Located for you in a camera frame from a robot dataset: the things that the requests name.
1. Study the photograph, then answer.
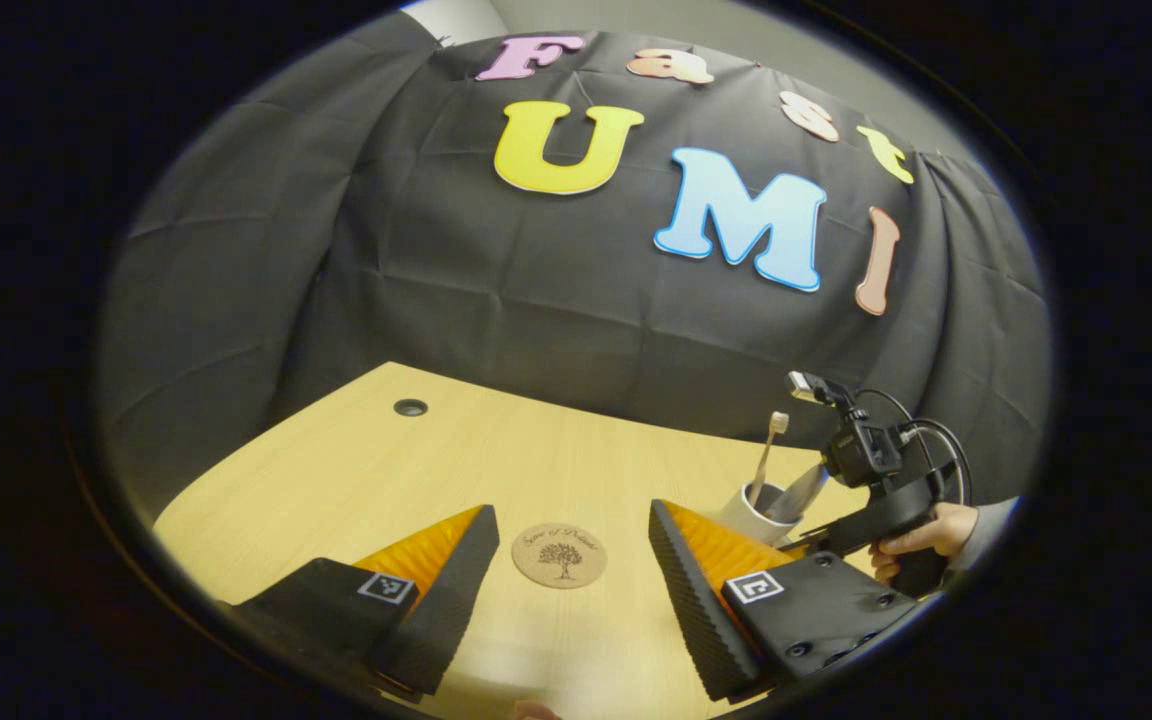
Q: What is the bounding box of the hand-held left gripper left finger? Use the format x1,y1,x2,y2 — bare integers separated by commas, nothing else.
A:
226,503,502,701

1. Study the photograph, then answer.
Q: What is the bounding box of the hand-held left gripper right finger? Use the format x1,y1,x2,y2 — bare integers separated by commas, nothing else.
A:
648,498,922,704

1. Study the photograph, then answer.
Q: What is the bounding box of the white toothpaste tube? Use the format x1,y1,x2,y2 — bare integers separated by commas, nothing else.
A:
764,462,830,525

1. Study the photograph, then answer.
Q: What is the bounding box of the white cup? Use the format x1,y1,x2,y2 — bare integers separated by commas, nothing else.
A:
716,483,807,549

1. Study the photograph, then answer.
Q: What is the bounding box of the white toothbrush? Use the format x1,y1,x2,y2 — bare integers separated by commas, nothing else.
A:
748,411,791,506

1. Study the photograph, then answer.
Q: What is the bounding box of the light wooden desktop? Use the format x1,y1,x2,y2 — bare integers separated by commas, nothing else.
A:
151,362,897,720

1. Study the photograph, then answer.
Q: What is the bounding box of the black backdrop cloth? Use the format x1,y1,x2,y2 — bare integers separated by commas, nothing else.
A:
96,10,1052,521

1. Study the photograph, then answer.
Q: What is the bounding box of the black cable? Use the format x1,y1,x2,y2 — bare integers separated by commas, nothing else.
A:
856,388,973,506

